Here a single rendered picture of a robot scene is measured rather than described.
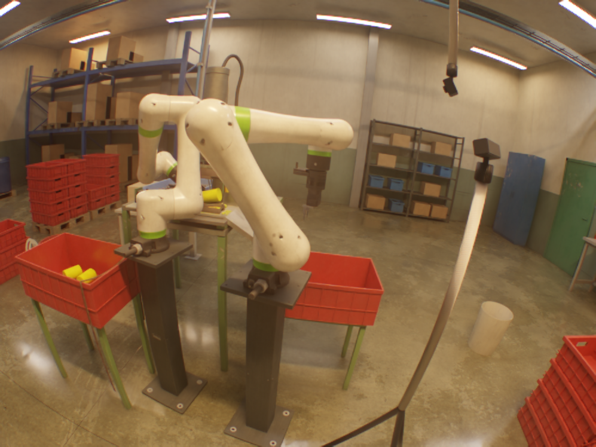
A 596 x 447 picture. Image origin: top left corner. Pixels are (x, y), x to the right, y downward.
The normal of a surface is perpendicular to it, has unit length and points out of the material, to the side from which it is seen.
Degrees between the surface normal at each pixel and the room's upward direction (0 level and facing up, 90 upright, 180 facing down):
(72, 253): 90
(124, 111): 90
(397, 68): 90
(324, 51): 90
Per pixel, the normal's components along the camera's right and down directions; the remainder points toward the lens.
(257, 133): 0.40, 0.65
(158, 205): 0.55, 0.26
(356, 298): -0.07, 0.29
